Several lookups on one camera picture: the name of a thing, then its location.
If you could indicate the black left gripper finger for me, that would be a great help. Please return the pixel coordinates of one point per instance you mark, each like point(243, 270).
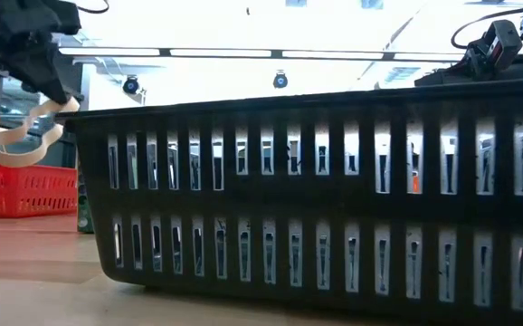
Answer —
point(49, 77)
point(12, 63)

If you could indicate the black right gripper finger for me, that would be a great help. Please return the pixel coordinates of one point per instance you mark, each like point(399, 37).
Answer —
point(438, 79)

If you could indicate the tan rubber band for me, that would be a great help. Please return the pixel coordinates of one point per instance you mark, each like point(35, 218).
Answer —
point(17, 159)

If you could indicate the red plastic basket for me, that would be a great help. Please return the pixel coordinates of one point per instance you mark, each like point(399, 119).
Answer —
point(21, 190)

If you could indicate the black slotted plastic basket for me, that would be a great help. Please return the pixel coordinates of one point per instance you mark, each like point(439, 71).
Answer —
point(288, 204)

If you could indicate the orange plastic basket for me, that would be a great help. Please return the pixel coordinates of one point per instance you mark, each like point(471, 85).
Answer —
point(415, 183)

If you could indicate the black round ceiling camera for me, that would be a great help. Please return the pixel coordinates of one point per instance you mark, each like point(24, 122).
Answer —
point(130, 85)
point(280, 80)

